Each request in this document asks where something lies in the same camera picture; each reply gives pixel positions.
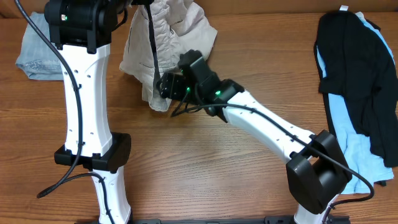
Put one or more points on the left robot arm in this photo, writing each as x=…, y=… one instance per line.
x=81, y=33

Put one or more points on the light blue garment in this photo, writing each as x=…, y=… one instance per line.
x=348, y=143

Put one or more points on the folded light blue jeans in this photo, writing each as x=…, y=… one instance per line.
x=37, y=60

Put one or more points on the black garment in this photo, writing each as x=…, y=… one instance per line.
x=357, y=74

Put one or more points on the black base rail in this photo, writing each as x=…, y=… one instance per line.
x=214, y=221

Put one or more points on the white garment tag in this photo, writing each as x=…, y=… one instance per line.
x=343, y=8

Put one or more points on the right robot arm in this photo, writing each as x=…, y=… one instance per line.
x=315, y=164

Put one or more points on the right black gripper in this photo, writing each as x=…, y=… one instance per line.
x=172, y=86

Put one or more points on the beige khaki shorts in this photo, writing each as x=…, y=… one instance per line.
x=158, y=36

